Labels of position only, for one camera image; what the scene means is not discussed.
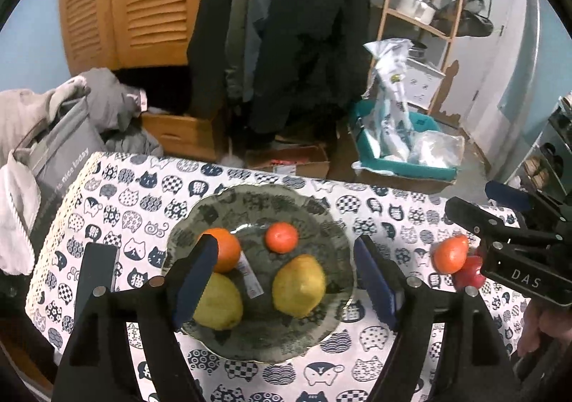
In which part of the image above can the white lattice basket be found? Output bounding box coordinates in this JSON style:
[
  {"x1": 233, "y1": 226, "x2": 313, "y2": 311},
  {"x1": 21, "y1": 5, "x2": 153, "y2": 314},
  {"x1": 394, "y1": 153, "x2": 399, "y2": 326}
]
[{"x1": 404, "y1": 58, "x2": 448, "y2": 111}]

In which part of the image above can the bamboo shelf unit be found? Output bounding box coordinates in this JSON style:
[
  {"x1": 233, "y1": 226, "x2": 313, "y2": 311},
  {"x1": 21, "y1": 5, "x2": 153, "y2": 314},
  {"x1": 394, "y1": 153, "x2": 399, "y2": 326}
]
[{"x1": 373, "y1": 0, "x2": 470, "y2": 117}]

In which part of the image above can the white shoe rack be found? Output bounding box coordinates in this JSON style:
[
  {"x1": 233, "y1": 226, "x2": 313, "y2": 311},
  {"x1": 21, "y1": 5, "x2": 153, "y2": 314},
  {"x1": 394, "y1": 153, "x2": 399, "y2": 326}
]
[{"x1": 507, "y1": 94, "x2": 572, "y2": 196}]

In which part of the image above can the cat print tablecloth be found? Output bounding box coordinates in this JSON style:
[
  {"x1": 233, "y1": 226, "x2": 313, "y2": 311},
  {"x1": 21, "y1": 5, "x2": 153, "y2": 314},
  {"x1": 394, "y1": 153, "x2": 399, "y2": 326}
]
[{"x1": 24, "y1": 152, "x2": 537, "y2": 402}]

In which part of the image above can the large cardboard box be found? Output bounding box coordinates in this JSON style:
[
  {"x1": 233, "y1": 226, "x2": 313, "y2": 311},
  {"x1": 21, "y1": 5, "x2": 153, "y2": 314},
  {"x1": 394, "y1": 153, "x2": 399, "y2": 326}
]
[{"x1": 335, "y1": 125, "x2": 457, "y2": 196}]

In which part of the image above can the group of shoes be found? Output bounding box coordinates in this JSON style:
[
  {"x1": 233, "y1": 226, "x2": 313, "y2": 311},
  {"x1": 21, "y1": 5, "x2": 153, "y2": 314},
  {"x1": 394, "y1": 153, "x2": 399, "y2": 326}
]
[{"x1": 518, "y1": 140, "x2": 567, "y2": 189}]

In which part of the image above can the grey tote bag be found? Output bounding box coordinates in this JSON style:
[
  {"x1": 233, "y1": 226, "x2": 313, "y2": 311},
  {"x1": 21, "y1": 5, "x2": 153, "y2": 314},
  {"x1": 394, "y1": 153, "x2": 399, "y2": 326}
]
[{"x1": 13, "y1": 98, "x2": 108, "y2": 243}]

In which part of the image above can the small tangerine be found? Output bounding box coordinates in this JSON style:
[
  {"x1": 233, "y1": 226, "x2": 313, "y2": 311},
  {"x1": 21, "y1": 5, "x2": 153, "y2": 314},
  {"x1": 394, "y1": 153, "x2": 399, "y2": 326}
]
[{"x1": 265, "y1": 222, "x2": 299, "y2": 254}]

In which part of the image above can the orange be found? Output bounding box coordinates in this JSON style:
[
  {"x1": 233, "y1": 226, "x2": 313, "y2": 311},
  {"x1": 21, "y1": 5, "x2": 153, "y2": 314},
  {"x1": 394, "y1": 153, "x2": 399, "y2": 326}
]
[
  {"x1": 197, "y1": 228, "x2": 242, "y2": 274},
  {"x1": 431, "y1": 234, "x2": 470, "y2": 275}
]

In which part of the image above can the white door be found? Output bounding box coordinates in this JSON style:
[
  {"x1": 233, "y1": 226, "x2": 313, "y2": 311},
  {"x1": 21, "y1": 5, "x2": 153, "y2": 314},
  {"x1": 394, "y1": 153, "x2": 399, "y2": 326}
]
[{"x1": 447, "y1": 0, "x2": 532, "y2": 140}]

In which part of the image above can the red apple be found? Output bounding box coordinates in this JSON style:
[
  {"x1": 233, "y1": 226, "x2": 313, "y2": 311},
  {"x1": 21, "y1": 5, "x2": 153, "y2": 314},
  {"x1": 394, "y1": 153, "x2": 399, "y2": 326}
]
[{"x1": 453, "y1": 245, "x2": 487, "y2": 290}]

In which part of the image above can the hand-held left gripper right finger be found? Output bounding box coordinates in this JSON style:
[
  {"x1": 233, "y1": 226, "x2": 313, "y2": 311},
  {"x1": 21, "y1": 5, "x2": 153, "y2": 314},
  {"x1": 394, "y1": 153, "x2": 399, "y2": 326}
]
[{"x1": 353, "y1": 234, "x2": 519, "y2": 402}]

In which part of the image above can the cardboard box with red packets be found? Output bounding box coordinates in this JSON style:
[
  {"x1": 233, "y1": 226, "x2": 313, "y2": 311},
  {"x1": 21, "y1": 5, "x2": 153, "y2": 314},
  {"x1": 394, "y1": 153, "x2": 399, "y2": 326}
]
[{"x1": 243, "y1": 144, "x2": 331, "y2": 178}]

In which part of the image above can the person's right hand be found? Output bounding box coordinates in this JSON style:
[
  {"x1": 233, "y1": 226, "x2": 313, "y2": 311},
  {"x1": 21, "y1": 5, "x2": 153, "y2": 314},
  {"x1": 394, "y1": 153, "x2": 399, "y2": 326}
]
[{"x1": 513, "y1": 301, "x2": 572, "y2": 368}]

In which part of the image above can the wooden louvred wardrobe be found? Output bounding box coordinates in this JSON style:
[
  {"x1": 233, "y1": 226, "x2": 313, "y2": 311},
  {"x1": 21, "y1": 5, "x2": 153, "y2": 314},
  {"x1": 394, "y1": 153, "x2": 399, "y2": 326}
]
[{"x1": 58, "y1": 0, "x2": 220, "y2": 72}]

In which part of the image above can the grey hanging bag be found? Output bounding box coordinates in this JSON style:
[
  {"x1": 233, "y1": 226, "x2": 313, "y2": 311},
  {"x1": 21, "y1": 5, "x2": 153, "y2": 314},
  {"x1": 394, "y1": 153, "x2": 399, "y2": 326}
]
[{"x1": 459, "y1": 0, "x2": 495, "y2": 39}]

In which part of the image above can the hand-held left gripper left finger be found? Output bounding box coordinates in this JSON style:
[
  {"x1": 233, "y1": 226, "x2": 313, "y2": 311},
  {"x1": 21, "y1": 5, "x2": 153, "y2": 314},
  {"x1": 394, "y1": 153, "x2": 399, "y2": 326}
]
[{"x1": 53, "y1": 232, "x2": 220, "y2": 402}]

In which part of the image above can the green glass bowl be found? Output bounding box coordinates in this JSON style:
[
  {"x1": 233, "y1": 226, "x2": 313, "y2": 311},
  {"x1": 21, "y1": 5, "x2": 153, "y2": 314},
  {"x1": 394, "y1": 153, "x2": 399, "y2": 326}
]
[{"x1": 163, "y1": 184, "x2": 356, "y2": 362}]

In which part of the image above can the grey jacket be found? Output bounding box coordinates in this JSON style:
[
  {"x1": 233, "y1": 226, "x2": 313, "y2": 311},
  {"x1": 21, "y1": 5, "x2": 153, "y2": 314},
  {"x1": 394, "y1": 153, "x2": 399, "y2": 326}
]
[{"x1": 226, "y1": 0, "x2": 287, "y2": 103}]

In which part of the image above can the wooden drawer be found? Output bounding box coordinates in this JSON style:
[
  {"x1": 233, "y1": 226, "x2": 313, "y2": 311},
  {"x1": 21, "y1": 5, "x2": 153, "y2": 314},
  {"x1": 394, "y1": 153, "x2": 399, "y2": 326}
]
[{"x1": 140, "y1": 111, "x2": 225, "y2": 162}]

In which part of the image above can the yellow pear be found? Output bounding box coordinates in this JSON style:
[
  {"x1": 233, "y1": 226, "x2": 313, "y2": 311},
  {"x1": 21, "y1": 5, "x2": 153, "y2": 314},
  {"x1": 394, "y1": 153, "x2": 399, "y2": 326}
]
[
  {"x1": 272, "y1": 254, "x2": 327, "y2": 318},
  {"x1": 192, "y1": 272, "x2": 244, "y2": 331}
]

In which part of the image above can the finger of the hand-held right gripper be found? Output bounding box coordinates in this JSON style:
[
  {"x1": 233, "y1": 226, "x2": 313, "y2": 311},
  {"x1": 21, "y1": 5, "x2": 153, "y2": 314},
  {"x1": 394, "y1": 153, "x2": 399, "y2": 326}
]
[
  {"x1": 485, "y1": 181, "x2": 534, "y2": 212},
  {"x1": 444, "y1": 197, "x2": 509, "y2": 244}
]

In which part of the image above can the white cooking pot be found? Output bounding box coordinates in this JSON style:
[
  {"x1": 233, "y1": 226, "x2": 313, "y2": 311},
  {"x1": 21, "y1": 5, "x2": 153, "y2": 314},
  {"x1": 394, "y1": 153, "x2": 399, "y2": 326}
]
[{"x1": 397, "y1": 0, "x2": 437, "y2": 24}]

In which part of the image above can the black coat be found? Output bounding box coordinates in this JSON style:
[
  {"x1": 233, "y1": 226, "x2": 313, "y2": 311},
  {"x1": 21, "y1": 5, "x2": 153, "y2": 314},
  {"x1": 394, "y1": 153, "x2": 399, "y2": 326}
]
[{"x1": 250, "y1": 0, "x2": 371, "y2": 148}]

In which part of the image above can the clear plastic bag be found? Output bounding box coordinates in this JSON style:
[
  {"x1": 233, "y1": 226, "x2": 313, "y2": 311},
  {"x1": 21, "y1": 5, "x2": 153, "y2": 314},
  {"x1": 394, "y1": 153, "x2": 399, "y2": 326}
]
[{"x1": 409, "y1": 131, "x2": 465, "y2": 169}]

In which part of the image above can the grey garment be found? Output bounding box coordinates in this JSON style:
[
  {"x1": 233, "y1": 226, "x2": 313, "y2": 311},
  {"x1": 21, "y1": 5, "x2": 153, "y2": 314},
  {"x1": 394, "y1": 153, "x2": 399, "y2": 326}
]
[{"x1": 83, "y1": 68, "x2": 164, "y2": 158}]

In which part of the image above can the teal plastic crate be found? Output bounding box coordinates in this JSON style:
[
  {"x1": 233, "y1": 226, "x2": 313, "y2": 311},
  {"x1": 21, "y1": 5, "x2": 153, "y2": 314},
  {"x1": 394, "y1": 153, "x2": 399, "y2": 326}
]
[{"x1": 349, "y1": 99, "x2": 459, "y2": 182}]

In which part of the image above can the dark jacket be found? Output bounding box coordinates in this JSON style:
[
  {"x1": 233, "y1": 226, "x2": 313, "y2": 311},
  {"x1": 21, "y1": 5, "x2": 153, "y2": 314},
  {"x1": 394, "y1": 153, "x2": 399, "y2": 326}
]
[{"x1": 187, "y1": 0, "x2": 251, "y2": 117}]

